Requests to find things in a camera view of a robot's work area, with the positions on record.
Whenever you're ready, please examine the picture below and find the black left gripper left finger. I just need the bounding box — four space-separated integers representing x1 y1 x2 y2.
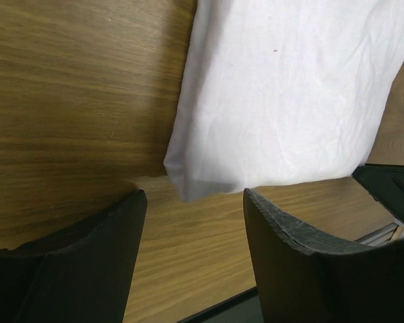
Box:
0 190 145 322

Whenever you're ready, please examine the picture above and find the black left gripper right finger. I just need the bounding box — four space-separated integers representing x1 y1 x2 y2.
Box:
243 189 404 322

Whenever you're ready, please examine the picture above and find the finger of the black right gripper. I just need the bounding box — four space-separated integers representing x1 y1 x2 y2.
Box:
352 164 404 225

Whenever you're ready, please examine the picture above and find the white printed tank top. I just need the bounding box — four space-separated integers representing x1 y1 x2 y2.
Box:
164 1 404 202

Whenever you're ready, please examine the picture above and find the aluminium table edge rail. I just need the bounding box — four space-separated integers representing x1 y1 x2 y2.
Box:
356 223 404 247

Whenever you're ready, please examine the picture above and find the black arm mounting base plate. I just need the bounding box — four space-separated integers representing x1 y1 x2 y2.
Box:
178 287 264 323

